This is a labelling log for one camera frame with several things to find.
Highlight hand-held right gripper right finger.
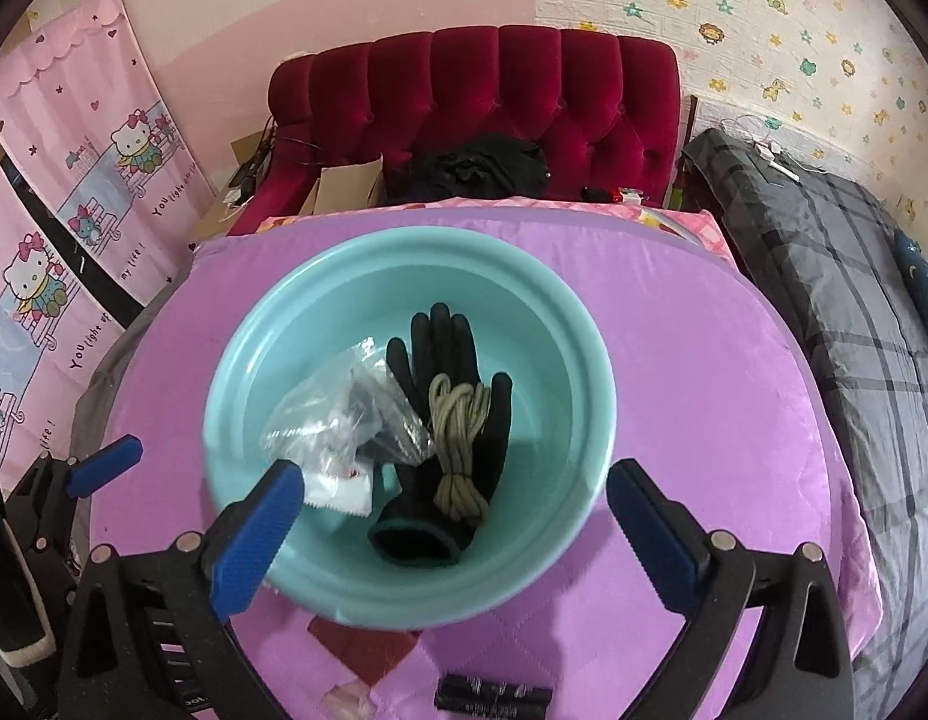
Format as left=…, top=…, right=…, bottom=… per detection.
left=606, top=460, right=855, bottom=720

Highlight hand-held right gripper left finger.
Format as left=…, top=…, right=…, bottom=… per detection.
left=59, top=460, right=307, bottom=720

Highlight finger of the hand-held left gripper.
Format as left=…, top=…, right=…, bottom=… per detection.
left=10, top=435, right=144, bottom=552

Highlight white snack packet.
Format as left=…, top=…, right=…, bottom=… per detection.
left=303, top=461, right=375, bottom=517

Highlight clear plastic bag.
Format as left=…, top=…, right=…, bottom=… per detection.
left=258, top=340, right=435, bottom=470

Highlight teal plastic basin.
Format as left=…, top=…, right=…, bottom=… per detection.
left=203, top=225, right=619, bottom=625

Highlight olive rope bundle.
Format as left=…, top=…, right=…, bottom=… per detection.
left=428, top=373, right=495, bottom=530

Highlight black work glove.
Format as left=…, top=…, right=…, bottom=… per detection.
left=368, top=302, right=514, bottom=569

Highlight grey blanket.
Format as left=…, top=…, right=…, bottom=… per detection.
left=70, top=289, right=199, bottom=428

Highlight brown folded cloth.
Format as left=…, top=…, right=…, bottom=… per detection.
left=306, top=615, right=421, bottom=691

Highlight pink cartoon curtain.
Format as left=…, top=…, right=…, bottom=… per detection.
left=0, top=0, right=217, bottom=308
left=0, top=120, right=146, bottom=496

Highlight small translucent beige piece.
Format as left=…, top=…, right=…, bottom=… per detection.
left=321, top=686, right=379, bottom=720

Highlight black tube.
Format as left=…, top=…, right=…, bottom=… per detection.
left=434, top=673, right=553, bottom=713

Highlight flat cardboard sheet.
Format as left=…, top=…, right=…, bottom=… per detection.
left=188, top=133, right=266, bottom=241

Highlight pink floral sheet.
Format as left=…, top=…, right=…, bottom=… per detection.
left=254, top=195, right=739, bottom=263

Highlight grey plaid duvet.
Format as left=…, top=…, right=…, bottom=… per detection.
left=681, top=127, right=928, bottom=706

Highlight cardboard box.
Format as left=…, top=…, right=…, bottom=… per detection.
left=303, top=152, right=388, bottom=215

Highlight navy star-print blanket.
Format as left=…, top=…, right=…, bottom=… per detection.
left=893, top=229, right=928, bottom=331

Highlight black garment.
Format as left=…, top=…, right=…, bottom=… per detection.
left=411, top=133, right=549, bottom=203

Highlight brown wooden board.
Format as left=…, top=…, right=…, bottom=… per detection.
left=663, top=94, right=703, bottom=211

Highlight red tufted velvet sofa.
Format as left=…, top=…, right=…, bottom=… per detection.
left=227, top=24, right=679, bottom=237

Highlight black cable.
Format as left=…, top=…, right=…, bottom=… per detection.
left=227, top=114, right=322, bottom=203

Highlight white charger cable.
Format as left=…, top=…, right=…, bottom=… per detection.
left=719, top=114, right=825, bottom=181

